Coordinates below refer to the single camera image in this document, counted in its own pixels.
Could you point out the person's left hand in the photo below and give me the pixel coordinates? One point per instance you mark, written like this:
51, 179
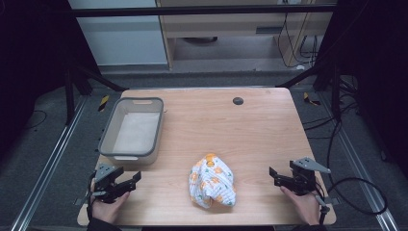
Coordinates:
107, 208

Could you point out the white orange printed cloth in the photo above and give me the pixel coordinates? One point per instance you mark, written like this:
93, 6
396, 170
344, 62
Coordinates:
211, 183

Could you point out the light wooden desk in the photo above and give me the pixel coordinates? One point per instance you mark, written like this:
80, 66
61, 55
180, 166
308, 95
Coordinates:
224, 24

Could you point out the white basket with grey rim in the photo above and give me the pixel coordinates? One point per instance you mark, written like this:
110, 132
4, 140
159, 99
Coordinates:
136, 131

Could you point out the yellow black tape strip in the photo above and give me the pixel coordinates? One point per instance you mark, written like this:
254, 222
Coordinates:
309, 99
103, 103

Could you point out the white cabinet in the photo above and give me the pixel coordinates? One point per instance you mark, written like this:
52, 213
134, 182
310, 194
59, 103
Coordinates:
122, 38

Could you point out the grey round table grommet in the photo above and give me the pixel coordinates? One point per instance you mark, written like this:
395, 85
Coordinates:
238, 101

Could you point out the person's right hand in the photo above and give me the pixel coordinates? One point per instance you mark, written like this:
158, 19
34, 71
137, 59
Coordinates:
304, 207

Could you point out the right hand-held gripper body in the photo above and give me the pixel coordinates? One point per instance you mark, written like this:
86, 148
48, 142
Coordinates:
303, 179

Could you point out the black metal stand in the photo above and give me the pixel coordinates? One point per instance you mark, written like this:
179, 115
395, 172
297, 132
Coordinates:
335, 93
69, 96

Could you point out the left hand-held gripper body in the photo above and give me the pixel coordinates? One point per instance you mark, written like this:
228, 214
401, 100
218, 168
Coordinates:
107, 184

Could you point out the black horizontal frame bar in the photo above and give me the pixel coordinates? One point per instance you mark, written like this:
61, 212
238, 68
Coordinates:
192, 11

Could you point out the metal floor rail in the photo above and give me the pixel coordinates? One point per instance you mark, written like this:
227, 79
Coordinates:
362, 179
48, 163

